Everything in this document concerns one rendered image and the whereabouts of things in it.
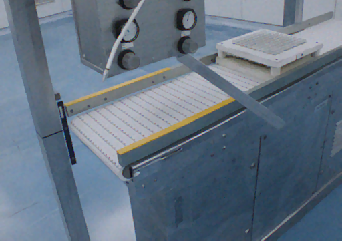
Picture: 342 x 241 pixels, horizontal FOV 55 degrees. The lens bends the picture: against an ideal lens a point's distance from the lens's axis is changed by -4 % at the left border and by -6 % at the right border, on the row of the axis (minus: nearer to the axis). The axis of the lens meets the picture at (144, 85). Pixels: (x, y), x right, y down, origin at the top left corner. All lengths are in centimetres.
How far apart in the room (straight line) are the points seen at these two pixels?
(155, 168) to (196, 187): 25
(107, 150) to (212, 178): 36
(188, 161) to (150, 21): 37
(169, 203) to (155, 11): 52
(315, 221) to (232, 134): 96
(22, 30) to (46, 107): 21
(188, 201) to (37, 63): 54
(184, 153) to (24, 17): 47
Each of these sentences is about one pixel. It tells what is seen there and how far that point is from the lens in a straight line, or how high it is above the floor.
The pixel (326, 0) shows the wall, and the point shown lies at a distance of 412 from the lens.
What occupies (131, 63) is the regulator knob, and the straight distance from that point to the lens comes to 54.
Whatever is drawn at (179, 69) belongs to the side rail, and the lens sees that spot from 105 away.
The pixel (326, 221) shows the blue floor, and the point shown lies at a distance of 178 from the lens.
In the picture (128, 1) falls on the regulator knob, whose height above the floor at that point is 115.
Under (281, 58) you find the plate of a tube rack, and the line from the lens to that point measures 101.
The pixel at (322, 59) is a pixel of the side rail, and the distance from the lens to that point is 115.
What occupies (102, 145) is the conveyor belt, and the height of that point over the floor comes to 81.
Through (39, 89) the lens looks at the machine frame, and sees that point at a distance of 86.
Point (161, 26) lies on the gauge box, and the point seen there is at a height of 109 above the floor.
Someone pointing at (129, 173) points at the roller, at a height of 79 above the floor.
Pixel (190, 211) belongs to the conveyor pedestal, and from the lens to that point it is 100.
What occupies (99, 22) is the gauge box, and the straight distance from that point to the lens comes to 52.
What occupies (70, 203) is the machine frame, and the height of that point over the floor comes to 54.
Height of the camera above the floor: 124
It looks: 24 degrees down
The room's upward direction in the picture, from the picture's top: 6 degrees counter-clockwise
